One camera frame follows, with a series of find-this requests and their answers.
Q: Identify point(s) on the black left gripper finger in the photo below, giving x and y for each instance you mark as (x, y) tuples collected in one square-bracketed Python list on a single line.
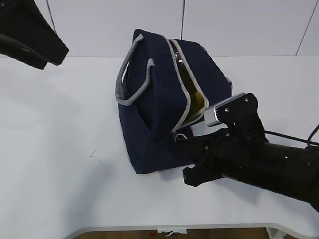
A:
[(26, 36)]

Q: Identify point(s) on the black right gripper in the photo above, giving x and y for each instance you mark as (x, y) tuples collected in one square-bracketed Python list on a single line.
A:
[(225, 151)]

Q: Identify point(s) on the yellow pear-shaped fruit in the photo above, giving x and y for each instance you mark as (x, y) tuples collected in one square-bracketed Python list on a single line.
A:
[(197, 101)]

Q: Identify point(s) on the navy blue lunch bag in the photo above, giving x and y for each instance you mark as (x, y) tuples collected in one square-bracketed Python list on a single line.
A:
[(153, 89)]

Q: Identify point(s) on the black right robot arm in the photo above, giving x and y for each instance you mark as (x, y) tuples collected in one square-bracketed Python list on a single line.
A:
[(286, 170)]

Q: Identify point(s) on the white paper scrap under table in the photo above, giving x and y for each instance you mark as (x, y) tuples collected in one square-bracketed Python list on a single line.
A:
[(169, 232)]

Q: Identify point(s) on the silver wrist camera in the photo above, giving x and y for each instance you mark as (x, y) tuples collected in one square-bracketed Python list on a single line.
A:
[(214, 114)]

